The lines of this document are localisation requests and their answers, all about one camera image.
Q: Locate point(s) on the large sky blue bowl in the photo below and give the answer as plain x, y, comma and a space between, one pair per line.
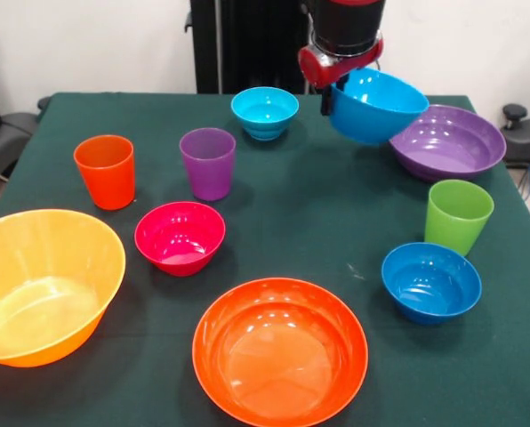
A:
371, 111

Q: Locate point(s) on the purple cup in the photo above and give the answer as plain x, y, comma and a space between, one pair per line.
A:
209, 169

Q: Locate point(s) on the small light blue bowl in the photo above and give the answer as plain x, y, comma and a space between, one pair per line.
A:
265, 111

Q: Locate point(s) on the green cup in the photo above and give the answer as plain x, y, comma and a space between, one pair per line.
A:
456, 222

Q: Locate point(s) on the orange cup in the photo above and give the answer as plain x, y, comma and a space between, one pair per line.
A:
107, 178

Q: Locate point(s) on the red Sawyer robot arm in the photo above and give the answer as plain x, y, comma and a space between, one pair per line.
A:
345, 22

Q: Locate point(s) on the dark green table cloth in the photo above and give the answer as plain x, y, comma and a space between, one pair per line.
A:
314, 200

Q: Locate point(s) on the pink bowl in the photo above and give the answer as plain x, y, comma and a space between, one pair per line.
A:
178, 240

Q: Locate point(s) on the black pedestal leg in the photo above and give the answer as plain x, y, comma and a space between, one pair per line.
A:
11, 129
525, 138

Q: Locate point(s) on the orange bowl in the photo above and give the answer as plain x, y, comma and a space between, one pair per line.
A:
278, 351

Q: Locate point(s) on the yellow bowl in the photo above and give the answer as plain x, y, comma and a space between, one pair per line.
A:
42, 284

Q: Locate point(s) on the dark blue bowl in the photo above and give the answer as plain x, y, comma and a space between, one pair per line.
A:
429, 284

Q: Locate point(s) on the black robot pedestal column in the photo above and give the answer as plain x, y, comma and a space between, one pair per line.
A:
256, 44

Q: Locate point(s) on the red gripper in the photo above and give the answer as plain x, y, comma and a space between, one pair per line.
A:
327, 71

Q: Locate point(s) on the purple bowl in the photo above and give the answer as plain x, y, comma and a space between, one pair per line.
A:
452, 147

